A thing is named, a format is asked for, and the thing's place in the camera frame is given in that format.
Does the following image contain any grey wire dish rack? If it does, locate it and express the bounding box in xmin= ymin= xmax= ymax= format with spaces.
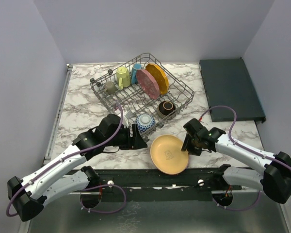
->
xmin=90 ymin=52 xmax=194 ymax=142

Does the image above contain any orange polka dot plate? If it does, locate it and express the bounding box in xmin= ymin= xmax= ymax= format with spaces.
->
xmin=145 ymin=64 xmax=169 ymax=95

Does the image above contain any yellow green mug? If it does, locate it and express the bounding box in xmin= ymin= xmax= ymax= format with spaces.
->
xmin=116 ymin=67 xmax=131 ymax=90

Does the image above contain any blue floral mug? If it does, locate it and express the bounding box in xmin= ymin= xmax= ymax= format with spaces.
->
xmin=131 ymin=63 xmax=142 ymax=84

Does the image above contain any dark brown cream bowl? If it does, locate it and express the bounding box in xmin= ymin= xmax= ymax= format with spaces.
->
xmin=157 ymin=100 xmax=176 ymax=118

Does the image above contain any yellow pink rimmed plate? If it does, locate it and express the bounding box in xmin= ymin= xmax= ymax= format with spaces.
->
xmin=150 ymin=134 xmax=189 ymax=169

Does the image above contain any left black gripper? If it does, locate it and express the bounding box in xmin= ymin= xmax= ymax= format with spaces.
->
xmin=105 ymin=123 xmax=148 ymax=150

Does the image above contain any dark blue flat box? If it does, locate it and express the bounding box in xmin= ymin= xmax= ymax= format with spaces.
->
xmin=199 ymin=58 xmax=266 ymax=122

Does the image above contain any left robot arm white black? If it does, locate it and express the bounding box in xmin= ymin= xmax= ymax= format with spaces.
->
xmin=6 ymin=114 xmax=147 ymax=221

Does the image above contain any brown plate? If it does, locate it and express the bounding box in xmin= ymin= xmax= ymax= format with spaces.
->
xmin=136 ymin=69 xmax=160 ymax=100

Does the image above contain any pink round bear plate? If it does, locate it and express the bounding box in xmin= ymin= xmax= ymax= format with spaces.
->
xmin=158 ymin=167 xmax=186 ymax=175

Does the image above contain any small grey cup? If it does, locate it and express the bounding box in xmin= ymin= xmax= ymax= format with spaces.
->
xmin=104 ymin=81 xmax=117 ymax=94

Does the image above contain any red patterned bowl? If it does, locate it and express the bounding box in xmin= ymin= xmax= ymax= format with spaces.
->
xmin=135 ymin=114 xmax=156 ymax=134

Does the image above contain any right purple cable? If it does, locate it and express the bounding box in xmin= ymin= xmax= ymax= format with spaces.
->
xmin=198 ymin=105 xmax=291 ymax=211

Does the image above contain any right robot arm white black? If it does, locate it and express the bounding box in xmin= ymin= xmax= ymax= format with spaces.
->
xmin=181 ymin=118 xmax=291 ymax=204

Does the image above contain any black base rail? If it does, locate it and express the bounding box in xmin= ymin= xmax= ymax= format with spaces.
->
xmin=67 ymin=167 xmax=243 ymax=203

